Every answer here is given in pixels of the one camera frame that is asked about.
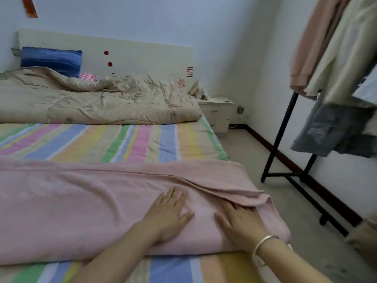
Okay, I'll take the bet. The striped pastel bed sheet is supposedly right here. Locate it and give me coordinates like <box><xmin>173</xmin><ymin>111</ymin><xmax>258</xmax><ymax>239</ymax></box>
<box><xmin>0</xmin><ymin>116</ymin><xmax>266</xmax><ymax>283</ymax></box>

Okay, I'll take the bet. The light blue hanging garment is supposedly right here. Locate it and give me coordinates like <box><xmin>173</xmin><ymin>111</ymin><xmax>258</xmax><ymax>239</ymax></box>
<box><xmin>352</xmin><ymin>64</ymin><xmax>377</xmax><ymax>107</ymax></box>

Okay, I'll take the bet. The pink hanging garment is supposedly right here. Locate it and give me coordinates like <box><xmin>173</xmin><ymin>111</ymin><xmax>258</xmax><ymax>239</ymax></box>
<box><xmin>290</xmin><ymin>0</ymin><xmax>354</xmax><ymax>95</ymax></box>

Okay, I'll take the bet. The white headboard with red dots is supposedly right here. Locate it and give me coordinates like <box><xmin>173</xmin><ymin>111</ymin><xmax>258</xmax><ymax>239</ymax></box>
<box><xmin>16</xmin><ymin>29</ymin><xmax>196</xmax><ymax>86</ymax></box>

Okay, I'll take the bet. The cream plush toy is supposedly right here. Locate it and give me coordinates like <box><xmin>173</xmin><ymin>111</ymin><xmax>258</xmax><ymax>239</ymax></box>
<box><xmin>187</xmin><ymin>79</ymin><xmax>210</xmax><ymax>101</ymax></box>

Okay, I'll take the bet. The white nightstand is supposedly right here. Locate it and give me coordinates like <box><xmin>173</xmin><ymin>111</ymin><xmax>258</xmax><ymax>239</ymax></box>
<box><xmin>198</xmin><ymin>96</ymin><xmax>235</xmax><ymax>137</ymax></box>

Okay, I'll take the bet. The pink fleece blanket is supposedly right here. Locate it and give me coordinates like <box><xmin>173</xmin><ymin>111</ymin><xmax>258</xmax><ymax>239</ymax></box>
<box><xmin>0</xmin><ymin>159</ymin><xmax>292</xmax><ymax>266</ymax></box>

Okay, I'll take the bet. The person's left hand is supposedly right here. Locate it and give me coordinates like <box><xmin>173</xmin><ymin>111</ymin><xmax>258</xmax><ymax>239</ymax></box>
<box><xmin>138</xmin><ymin>187</ymin><xmax>195</xmax><ymax>244</ymax></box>

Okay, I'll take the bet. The blue pillow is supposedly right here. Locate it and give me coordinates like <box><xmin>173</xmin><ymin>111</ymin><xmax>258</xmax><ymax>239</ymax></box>
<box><xmin>20</xmin><ymin>46</ymin><xmax>84</xmax><ymax>78</ymax></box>

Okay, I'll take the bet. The cream hanging garment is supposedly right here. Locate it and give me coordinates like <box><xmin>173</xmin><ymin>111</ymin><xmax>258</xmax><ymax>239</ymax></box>
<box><xmin>303</xmin><ymin>0</ymin><xmax>377</xmax><ymax>108</ymax></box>

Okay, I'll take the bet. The person's right forearm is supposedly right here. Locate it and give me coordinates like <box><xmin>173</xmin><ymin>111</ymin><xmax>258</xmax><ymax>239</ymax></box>
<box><xmin>254</xmin><ymin>239</ymin><xmax>333</xmax><ymax>283</ymax></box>

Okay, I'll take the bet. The person's left forearm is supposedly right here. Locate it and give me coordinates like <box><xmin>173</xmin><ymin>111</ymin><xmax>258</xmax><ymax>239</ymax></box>
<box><xmin>68</xmin><ymin>224</ymin><xmax>160</xmax><ymax>283</ymax></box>

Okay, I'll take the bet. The grey hanging garment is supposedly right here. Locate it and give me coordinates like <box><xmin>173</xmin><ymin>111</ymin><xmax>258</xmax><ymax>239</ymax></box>
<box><xmin>291</xmin><ymin>94</ymin><xmax>377</xmax><ymax>158</ymax></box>

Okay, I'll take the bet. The dark brown baseboard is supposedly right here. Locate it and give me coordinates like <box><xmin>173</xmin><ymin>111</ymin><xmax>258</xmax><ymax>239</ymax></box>
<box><xmin>230</xmin><ymin>123</ymin><xmax>364</xmax><ymax>228</ymax></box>

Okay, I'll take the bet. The beige quilt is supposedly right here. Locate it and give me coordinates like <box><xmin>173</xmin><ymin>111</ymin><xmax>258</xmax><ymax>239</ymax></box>
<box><xmin>0</xmin><ymin>66</ymin><xmax>204</xmax><ymax>125</ymax></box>

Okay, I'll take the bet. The red wall hanging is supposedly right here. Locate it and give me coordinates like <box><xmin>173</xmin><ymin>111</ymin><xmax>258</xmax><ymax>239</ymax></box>
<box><xmin>22</xmin><ymin>0</ymin><xmax>38</xmax><ymax>19</ymax></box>

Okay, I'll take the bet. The plastic covered beige coat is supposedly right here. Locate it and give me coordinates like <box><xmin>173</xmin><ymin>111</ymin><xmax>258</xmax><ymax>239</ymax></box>
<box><xmin>344</xmin><ymin>212</ymin><xmax>377</xmax><ymax>269</ymax></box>

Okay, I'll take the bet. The person's right hand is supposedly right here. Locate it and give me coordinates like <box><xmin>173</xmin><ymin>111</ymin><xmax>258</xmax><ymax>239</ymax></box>
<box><xmin>213</xmin><ymin>200</ymin><xmax>273</xmax><ymax>254</ymax></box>

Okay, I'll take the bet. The black clothes rack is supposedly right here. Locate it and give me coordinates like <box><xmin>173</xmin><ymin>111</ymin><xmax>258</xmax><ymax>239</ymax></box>
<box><xmin>260</xmin><ymin>91</ymin><xmax>351</xmax><ymax>237</ymax></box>

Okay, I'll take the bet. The silver bracelet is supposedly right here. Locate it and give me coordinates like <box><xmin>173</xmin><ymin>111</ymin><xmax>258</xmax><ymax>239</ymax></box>
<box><xmin>251</xmin><ymin>234</ymin><xmax>282</xmax><ymax>268</ymax></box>

